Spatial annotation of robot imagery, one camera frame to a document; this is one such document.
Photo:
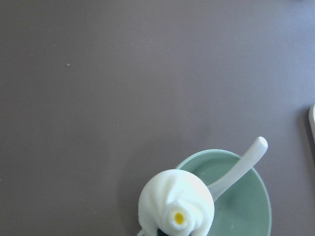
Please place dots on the mint green bowl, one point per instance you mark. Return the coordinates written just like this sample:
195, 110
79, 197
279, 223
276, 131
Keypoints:
244, 209

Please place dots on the white plastic spoon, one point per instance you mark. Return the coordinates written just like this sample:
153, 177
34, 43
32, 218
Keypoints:
255, 152

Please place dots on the cream rabbit serving tray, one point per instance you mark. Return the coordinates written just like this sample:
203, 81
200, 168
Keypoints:
312, 120

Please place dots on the white steamed bun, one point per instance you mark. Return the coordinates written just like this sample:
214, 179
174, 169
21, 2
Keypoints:
176, 202

